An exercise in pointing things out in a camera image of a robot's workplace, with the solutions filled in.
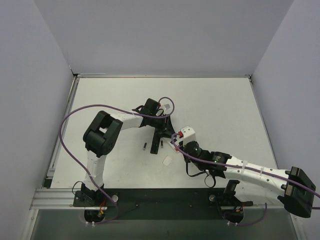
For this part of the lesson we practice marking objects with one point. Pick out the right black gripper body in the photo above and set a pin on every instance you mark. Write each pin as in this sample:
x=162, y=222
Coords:
x=182, y=145

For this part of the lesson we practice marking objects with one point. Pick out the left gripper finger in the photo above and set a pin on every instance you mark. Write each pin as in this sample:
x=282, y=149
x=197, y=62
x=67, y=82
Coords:
x=163, y=133
x=169, y=128

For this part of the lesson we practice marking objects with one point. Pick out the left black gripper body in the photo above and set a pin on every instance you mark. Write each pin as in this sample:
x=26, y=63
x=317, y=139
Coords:
x=160, y=131

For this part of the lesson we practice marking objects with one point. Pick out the white red remote control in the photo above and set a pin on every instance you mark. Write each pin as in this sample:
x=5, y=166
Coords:
x=175, y=146

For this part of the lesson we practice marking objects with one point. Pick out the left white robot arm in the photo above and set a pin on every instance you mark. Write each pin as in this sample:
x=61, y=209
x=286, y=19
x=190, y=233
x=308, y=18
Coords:
x=101, y=136

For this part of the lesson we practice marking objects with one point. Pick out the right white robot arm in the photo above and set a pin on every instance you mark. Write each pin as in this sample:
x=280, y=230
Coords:
x=292, y=189

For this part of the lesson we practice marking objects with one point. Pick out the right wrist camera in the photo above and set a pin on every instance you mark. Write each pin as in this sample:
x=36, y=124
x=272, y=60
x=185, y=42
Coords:
x=186, y=135

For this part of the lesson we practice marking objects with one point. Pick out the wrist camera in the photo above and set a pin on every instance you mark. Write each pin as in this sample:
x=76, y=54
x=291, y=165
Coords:
x=166, y=107
x=186, y=135

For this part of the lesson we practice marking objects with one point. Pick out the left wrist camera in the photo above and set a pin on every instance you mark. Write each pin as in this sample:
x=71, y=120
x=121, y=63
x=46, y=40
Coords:
x=166, y=107

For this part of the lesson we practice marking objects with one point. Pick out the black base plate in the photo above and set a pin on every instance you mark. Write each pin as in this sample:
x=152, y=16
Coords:
x=159, y=203

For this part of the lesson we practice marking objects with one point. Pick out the aluminium rail frame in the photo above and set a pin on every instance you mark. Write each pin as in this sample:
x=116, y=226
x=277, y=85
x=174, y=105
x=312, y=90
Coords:
x=225, y=117

